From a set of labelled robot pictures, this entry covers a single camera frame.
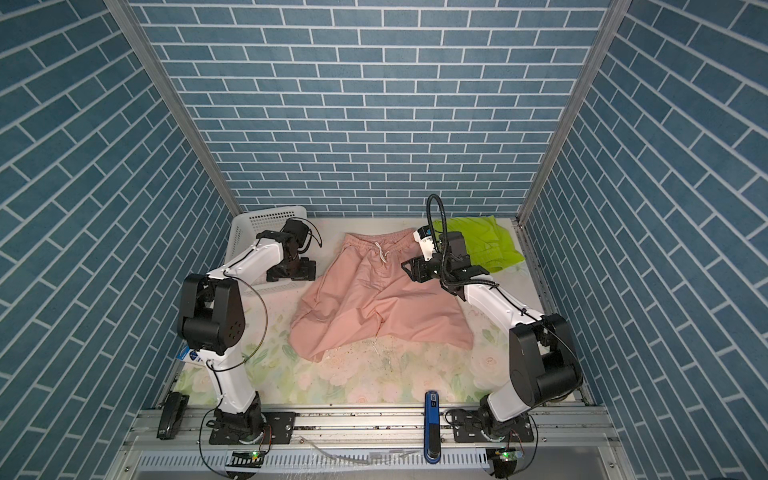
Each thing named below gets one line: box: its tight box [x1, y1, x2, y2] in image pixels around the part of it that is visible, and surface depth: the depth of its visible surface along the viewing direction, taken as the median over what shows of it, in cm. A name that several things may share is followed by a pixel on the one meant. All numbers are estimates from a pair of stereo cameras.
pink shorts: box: [288, 228, 474, 362], surface depth 93 cm
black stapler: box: [156, 391, 190, 440], surface depth 75 cm
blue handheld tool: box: [424, 390, 442, 464], surface depth 75 cm
